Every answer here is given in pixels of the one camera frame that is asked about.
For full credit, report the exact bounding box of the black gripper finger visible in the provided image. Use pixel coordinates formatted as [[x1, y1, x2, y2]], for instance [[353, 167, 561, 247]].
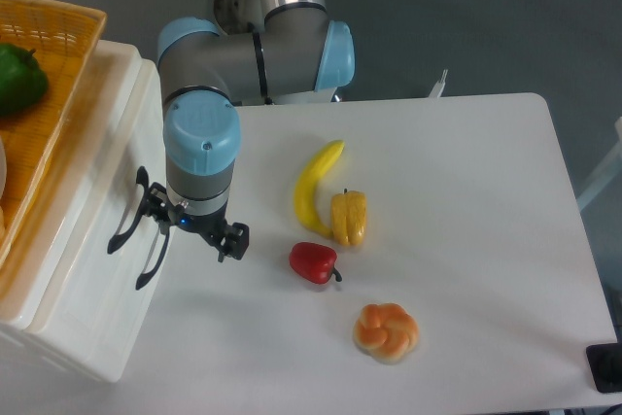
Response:
[[140, 182, 172, 235], [207, 222, 249, 262]]

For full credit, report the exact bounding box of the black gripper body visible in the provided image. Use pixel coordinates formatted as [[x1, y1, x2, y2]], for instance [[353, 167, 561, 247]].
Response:
[[164, 200, 227, 247]]

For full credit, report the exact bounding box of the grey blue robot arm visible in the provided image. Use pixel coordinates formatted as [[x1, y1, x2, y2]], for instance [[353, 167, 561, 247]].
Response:
[[156, 0, 355, 259]]

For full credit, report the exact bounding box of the white drawer cabinet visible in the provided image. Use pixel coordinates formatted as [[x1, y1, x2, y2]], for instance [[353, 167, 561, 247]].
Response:
[[1, 41, 148, 372]]

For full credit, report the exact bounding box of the yellow banana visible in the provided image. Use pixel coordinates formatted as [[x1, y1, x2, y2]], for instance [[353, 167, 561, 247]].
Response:
[[293, 140, 345, 238]]

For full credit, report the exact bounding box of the red bell pepper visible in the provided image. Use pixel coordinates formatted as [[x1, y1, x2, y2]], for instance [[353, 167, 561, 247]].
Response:
[[289, 242, 342, 285]]

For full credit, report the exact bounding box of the yellow bell pepper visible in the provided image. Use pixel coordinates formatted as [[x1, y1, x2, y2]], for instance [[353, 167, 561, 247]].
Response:
[[330, 190, 367, 246]]

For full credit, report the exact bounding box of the round knotted bread roll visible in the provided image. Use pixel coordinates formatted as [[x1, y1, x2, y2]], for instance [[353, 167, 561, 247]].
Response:
[[353, 303, 420, 364]]

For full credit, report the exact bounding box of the green bell pepper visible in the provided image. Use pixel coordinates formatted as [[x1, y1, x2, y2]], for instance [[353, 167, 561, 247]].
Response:
[[1, 43, 49, 117]]

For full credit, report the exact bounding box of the orange woven basket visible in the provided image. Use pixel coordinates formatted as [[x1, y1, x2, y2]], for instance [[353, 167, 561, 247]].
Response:
[[1, 0, 107, 260]]

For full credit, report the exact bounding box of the white object at right edge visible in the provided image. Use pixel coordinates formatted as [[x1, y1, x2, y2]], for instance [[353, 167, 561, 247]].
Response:
[[576, 118, 621, 212]]

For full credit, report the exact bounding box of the black device at table edge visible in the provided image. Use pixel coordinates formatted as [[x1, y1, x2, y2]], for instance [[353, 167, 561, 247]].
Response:
[[586, 343, 621, 394]]

